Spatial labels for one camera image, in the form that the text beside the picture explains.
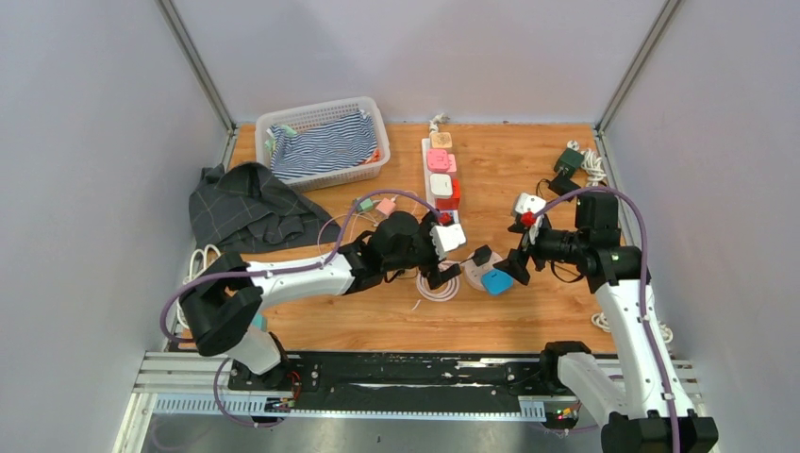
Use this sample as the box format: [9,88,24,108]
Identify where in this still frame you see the white coiled cable left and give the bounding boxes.
[175,243,223,329]

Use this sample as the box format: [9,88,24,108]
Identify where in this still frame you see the dark green adapter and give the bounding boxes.
[554,147,584,178]

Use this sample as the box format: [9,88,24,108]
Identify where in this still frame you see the red plug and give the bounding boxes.
[435,178,461,210]

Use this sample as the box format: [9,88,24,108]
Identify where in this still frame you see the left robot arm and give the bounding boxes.
[176,211,466,390]

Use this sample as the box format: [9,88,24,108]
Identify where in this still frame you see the teal power strip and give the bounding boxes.
[251,312,268,332]

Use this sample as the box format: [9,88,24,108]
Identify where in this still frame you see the white plug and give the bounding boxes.
[428,173,454,199]

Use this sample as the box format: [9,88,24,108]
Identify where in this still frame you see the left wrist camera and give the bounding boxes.
[430,223,467,260]

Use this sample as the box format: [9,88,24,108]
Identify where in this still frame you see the black adapter at right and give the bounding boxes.
[548,174,580,196]

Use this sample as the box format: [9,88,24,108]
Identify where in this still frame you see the beige plug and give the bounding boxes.
[429,132,453,149]

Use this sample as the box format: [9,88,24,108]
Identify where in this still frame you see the striped cloth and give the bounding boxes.
[264,110,378,179]

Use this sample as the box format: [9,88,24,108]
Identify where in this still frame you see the round pink socket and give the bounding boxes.
[460,252,503,293]

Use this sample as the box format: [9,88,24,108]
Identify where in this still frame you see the white long power strip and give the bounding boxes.
[421,137,463,225]

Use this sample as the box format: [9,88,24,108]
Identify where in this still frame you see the white plastic basket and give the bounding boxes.
[255,96,391,192]

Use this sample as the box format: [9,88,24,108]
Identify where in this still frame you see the green small charger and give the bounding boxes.
[354,197,375,213]

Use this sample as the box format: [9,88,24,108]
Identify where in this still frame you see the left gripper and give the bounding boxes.
[383,210,461,289]

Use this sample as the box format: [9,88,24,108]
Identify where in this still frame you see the blue plug adapter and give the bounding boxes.
[480,269,514,295]

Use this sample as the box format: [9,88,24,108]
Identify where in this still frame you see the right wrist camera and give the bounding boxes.
[512,193,546,227]

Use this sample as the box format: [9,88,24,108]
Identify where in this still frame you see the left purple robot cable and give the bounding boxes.
[158,189,455,430]

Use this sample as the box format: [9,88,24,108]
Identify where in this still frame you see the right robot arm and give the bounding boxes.
[495,186,719,452]

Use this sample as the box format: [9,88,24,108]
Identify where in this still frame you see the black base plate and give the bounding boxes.
[226,351,577,414]

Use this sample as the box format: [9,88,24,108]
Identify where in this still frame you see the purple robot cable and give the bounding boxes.
[158,189,455,430]
[520,186,682,453]

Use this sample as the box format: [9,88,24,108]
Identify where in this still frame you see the dark grey plaid cloth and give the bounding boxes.
[188,162,341,254]

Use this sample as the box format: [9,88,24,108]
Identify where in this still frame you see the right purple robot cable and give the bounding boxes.
[520,186,682,453]

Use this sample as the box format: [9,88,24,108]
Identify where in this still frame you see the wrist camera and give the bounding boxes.
[430,223,467,260]
[512,193,546,227]

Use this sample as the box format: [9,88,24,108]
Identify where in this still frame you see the coiled white socket cable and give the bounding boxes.
[414,259,462,304]

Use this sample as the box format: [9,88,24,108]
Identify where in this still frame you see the pink plug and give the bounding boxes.
[425,148,458,176]

